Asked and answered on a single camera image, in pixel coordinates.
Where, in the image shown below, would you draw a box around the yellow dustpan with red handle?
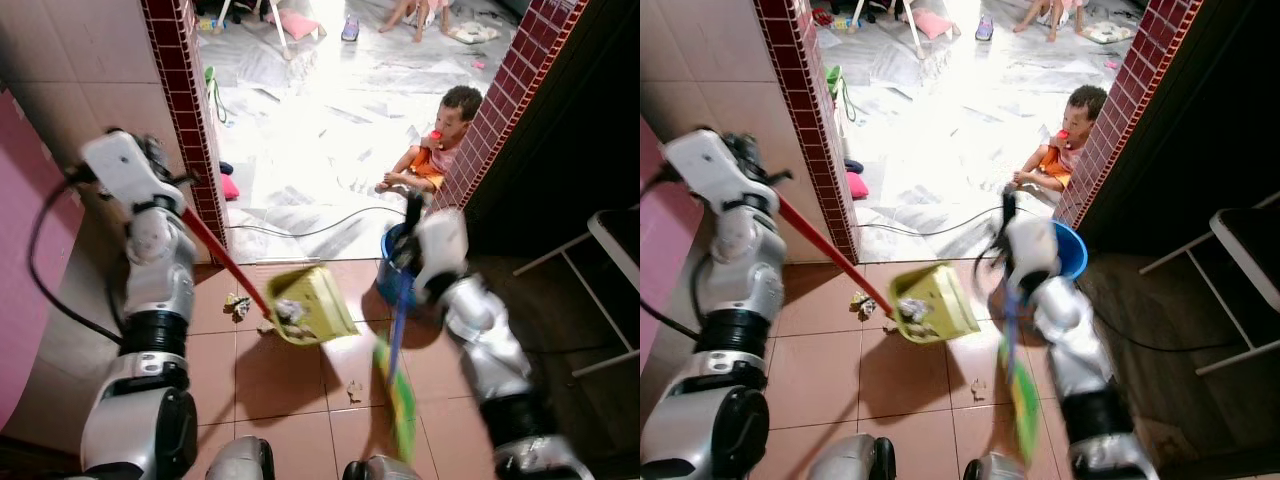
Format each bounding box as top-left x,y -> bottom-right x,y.
775,195 -> 982,345
180,205 -> 359,347

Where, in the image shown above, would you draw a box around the blue-handled broom with green bristles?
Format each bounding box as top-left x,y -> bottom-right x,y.
998,285 -> 1043,463
373,268 -> 421,463

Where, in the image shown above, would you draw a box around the blue plastic bucket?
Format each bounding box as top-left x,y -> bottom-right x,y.
1048,220 -> 1090,283
378,224 -> 443,309

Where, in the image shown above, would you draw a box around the red tiled pillar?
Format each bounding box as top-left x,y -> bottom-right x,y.
754,0 -> 862,265
140,0 -> 230,265

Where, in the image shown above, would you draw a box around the small child in orange shirt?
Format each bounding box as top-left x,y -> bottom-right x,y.
1011,84 -> 1109,192
377,85 -> 485,194

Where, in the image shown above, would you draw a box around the green hanging item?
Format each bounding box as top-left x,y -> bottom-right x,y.
204,65 -> 229,127
824,64 -> 854,123

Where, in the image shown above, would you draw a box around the crumpled trash in dustpan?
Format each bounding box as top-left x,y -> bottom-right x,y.
272,298 -> 311,333
896,297 -> 937,335

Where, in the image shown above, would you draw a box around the pink board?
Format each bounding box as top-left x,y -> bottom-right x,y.
0,88 -> 87,433
640,118 -> 677,393

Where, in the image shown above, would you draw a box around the white stand legs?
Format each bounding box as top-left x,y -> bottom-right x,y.
853,0 -> 928,61
217,0 -> 293,59

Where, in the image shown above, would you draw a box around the pale patterned cloth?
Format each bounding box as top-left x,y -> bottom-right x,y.
446,21 -> 502,45
1082,21 -> 1138,45

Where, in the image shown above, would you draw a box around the pink pillow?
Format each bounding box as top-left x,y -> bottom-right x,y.
911,9 -> 958,41
264,9 -> 323,41

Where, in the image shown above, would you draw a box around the seated person's bare legs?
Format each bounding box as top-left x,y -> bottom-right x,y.
379,0 -> 453,43
1017,0 -> 1088,43

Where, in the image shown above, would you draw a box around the silver robot right leg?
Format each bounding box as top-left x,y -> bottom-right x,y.
964,452 -> 1037,480
343,455 -> 421,480

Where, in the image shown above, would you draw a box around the silver robot leg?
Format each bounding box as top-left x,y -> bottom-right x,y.
205,436 -> 277,480
808,434 -> 897,480
343,455 -> 421,480
964,452 -> 1037,480

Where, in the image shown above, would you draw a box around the silver robot left leg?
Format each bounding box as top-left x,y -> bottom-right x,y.
808,434 -> 897,480
205,436 -> 277,480

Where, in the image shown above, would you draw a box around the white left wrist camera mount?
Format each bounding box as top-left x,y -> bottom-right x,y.
82,130 -> 183,211
663,129 -> 769,207

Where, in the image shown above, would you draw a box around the thin black floor cable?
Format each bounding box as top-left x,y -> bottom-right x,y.
855,206 -> 1007,238
227,206 -> 407,240

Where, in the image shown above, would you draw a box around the red tiled wall edge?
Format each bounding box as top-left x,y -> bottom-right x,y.
437,0 -> 593,213
1054,0 -> 1203,231

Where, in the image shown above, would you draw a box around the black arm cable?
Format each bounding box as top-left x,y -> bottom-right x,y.
27,172 -> 127,347
640,168 -> 713,343

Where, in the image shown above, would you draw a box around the white metal frame chair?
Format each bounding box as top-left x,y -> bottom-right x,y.
514,208 -> 641,380
1140,192 -> 1280,377

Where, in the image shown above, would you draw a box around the black cable under chair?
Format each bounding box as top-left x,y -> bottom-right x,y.
1088,308 -> 1243,355

